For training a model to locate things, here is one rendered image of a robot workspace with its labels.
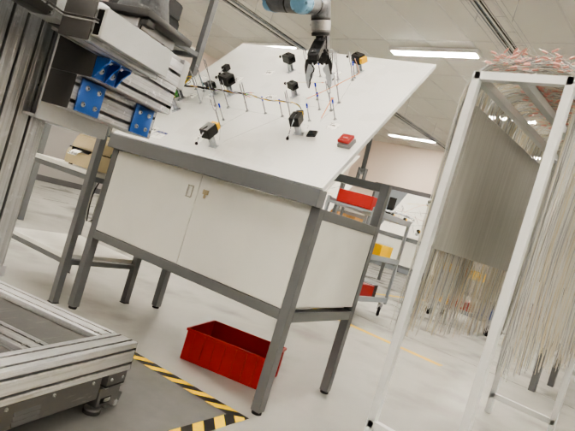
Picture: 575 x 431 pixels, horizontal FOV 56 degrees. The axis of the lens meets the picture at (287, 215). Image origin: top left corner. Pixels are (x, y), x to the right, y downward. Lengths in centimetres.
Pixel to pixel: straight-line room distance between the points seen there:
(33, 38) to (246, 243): 104
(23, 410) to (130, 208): 127
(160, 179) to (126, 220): 26
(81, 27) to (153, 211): 127
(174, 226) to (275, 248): 53
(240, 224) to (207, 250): 19
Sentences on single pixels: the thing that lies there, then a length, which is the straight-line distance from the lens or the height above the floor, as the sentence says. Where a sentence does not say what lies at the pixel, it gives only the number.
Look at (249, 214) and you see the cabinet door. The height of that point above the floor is 70.
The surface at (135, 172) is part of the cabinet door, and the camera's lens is 258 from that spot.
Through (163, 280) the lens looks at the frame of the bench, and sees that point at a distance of 315.
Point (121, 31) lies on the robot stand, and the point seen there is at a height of 104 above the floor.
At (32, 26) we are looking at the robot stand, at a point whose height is 102.
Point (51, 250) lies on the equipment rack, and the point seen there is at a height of 23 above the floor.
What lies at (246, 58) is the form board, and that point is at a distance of 308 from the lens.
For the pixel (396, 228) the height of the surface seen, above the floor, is 96.
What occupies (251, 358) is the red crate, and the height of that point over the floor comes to 11.
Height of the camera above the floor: 77
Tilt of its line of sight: 1 degrees down
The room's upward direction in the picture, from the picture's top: 17 degrees clockwise
